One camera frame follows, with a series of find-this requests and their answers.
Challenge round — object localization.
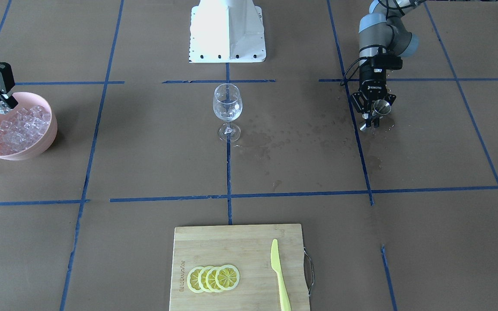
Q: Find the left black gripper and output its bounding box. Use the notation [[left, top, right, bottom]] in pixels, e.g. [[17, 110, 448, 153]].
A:
[[351, 67, 396, 128]]

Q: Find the steel cone jigger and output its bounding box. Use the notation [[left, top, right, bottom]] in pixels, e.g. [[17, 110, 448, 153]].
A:
[[359, 100, 392, 132]]

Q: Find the clear ice cube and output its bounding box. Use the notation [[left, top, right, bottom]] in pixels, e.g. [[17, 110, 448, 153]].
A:
[[0, 101, 12, 114]]

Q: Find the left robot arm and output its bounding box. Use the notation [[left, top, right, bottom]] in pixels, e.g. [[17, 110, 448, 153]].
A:
[[351, 0, 423, 131]]

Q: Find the pile of ice cubes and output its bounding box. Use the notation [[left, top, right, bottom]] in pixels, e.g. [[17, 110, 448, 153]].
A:
[[0, 105, 51, 155]]

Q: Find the clear wine glass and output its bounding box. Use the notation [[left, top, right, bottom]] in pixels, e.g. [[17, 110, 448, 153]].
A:
[[213, 83, 243, 143]]

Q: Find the pink bowl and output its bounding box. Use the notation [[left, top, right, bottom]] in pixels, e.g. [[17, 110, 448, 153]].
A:
[[0, 92, 57, 161]]

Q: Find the bamboo cutting board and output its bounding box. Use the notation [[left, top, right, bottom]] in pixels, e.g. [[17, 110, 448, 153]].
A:
[[169, 224, 310, 311]]

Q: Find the yellow plastic knife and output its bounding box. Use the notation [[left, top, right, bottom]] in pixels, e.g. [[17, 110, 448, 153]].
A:
[[269, 239, 292, 311]]

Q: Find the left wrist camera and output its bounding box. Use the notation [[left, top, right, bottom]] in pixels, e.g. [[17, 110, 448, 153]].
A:
[[371, 54, 403, 70]]

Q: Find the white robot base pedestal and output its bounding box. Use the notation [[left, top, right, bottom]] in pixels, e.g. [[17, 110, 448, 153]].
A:
[[188, 0, 267, 63]]

